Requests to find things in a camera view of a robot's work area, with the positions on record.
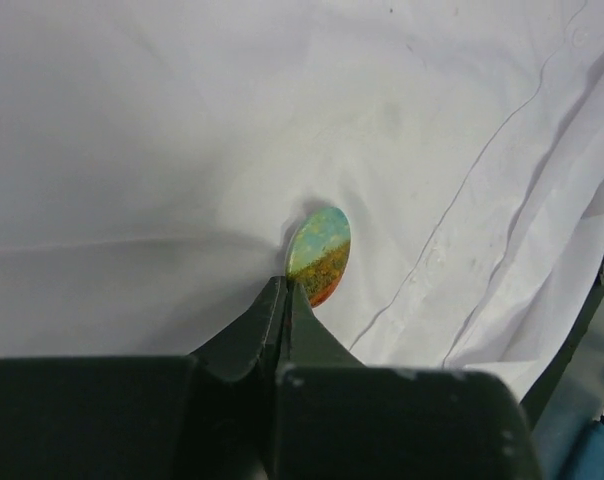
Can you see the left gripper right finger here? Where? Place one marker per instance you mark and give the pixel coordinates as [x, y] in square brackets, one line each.
[335, 418]

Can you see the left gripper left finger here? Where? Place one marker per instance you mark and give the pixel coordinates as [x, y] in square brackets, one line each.
[204, 415]

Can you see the colourful painted round brooch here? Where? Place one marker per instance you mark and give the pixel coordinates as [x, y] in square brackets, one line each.
[318, 253]

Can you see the white garment shirt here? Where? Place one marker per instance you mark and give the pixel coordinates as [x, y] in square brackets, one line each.
[156, 157]

